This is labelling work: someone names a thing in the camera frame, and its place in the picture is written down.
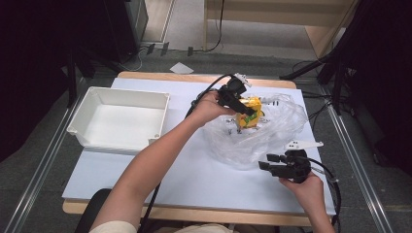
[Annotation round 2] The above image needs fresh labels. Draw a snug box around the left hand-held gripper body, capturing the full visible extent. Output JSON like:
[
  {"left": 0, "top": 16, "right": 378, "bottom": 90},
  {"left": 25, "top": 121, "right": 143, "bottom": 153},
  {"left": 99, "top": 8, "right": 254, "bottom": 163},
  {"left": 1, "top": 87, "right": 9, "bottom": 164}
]
[{"left": 217, "top": 72, "right": 253, "bottom": 108}]

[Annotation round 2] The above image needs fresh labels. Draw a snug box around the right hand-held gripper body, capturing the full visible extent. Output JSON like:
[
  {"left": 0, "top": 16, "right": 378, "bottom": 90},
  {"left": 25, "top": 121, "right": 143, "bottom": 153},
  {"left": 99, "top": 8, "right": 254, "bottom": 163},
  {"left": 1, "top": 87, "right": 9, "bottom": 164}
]
[{"left": 270, "top": 140, "right": 325, "bottom": 184}]

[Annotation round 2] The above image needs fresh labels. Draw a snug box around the yellow drink carton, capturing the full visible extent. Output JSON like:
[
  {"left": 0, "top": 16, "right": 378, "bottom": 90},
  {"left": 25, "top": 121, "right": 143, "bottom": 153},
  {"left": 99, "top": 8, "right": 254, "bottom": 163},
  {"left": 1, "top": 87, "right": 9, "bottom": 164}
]
[{"left": 235, "top": 95, "right": 264, "bottom": 130}]

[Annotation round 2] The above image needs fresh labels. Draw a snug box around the clear plastic bag smiley print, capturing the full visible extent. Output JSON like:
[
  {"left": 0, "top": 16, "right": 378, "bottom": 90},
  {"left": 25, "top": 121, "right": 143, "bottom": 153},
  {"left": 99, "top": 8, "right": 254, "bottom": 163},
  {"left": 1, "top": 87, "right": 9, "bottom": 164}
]
[{"left": 202, "top": 92, "right": 309, "bottom": 171}]

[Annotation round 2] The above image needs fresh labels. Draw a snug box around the person's right hand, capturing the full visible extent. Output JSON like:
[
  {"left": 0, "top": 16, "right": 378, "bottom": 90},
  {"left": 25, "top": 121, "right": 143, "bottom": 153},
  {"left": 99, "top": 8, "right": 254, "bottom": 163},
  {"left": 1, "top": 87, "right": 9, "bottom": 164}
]
[{"left": 279, "top": 171, "right": 326, "bottom": 212}]

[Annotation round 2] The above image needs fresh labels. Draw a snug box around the person's left hand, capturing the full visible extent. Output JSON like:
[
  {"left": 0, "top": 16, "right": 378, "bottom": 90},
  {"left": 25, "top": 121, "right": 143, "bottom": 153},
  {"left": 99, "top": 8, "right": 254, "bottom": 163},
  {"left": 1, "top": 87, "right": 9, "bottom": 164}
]
[{"left": 189, "top": 90, "right": 237, "bottom": 126}]

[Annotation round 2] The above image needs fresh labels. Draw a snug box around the white paper sheet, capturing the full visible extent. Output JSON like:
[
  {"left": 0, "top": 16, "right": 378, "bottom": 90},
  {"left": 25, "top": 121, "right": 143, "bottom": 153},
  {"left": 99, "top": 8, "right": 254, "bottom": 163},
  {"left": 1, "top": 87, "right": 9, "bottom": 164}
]
[{"left": 169, "top": 61, "right": 194, "bottom": 75}]

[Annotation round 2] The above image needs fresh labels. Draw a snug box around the white board table cover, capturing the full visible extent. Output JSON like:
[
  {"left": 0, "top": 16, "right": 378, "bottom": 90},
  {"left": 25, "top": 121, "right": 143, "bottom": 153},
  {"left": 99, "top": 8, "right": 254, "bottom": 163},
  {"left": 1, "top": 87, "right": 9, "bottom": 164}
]
[{"left": 61, "top": 77, "right": 337, "bottom": 216}]

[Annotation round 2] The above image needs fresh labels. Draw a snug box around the wooden table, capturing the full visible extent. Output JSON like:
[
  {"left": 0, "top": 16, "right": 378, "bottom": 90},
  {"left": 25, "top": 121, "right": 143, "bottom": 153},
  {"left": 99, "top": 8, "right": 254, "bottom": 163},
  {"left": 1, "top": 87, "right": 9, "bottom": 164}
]
[{"left": 62, "top": 71, "right": 338, "bottom": 227}]

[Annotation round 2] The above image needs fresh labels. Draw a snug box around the light wooden furniture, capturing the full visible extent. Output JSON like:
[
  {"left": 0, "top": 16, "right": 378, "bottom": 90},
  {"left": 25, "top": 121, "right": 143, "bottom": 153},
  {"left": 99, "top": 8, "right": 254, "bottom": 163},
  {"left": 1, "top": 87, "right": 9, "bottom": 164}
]
[{"left": 203, "top": 0, "right": 359, "bottom": 59}]

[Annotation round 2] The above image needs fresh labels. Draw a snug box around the person's beige clothing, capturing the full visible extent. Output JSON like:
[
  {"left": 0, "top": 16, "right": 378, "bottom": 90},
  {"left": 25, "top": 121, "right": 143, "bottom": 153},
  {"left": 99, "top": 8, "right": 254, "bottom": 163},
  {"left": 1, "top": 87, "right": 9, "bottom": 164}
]
[{"left": 88, "top": 220, "right": 241, "bottom": 233}]

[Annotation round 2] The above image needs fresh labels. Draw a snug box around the black metal stand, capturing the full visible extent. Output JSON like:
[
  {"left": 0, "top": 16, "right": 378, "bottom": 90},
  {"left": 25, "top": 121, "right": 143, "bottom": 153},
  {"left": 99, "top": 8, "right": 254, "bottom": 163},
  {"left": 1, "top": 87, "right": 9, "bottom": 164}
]
[
  {"left": 280, "top": 42, "right": 354, "bottom": 116},
  {"left": 62, "top": 48, "right": 98, "bottom": 109}
]

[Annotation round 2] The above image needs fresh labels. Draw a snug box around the white plastic bin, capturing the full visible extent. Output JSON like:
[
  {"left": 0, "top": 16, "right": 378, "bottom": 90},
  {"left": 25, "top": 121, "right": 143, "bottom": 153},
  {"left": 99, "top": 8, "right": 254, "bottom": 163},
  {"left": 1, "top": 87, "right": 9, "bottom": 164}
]
[{"left": 66, "top": 85, "right": 171, "bottom": 155}]

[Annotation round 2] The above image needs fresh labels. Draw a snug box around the black cabinet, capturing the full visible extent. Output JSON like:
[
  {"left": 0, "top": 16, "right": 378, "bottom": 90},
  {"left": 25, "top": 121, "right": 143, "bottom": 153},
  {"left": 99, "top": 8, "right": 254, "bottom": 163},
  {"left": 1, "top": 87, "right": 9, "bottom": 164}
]
[{"left": 72, "top": 0, "right": 150, "bottom": 64}]

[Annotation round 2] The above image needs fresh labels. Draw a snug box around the black chair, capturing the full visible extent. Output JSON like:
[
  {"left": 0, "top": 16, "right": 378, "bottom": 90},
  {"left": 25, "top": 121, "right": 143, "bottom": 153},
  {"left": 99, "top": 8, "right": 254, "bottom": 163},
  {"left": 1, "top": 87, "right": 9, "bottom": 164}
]
[{"left": 75, "top": 188, "right": 113, "bottom": 233}]

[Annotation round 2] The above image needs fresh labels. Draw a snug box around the left hand-held gripper black cable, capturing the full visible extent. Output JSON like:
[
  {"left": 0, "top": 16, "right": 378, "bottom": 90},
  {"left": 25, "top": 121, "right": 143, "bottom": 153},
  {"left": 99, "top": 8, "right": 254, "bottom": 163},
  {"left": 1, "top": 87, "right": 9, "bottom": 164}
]
[{"left": 137, "top": 73, "right": 235, "bottom": 233}]

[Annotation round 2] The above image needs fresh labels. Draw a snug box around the hand-held gripper black cable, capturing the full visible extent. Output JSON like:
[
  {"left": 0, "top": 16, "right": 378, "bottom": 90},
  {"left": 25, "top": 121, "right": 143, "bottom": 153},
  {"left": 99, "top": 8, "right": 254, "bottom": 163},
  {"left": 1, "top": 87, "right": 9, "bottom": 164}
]
[
  {"left": 137, "top": 73, "right": 235, "bottom": 233},
  {"left": 306, "top": 156, "right": 343, "bottom": 229}
]

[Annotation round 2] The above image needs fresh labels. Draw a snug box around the right hand-held gripper black cable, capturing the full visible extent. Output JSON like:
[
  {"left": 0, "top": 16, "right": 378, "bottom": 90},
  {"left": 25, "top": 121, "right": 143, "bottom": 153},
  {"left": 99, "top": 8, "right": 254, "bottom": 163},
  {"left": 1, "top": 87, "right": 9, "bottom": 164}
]
[{"left": 306, "top": 156, "right": 343, "bottom": 229}]

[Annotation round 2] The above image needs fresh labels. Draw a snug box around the metal floor rail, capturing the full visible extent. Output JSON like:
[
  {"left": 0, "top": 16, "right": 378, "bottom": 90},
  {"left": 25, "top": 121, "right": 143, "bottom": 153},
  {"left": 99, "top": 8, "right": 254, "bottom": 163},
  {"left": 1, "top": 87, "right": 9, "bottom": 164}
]
[
  {"left": 326, "top": 105, "right": 395, "bottom": 233},
  {"left": 2, "top": 91, "right": 88, "bottom": 233}
]

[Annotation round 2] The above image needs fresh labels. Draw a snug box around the black floor cable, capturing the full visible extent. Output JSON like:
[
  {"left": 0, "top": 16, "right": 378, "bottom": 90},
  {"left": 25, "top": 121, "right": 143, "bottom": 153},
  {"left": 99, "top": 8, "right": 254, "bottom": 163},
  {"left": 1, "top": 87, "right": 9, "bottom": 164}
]
[{"left": 193, "top": 0, "right": 226, "bottom": 53}]

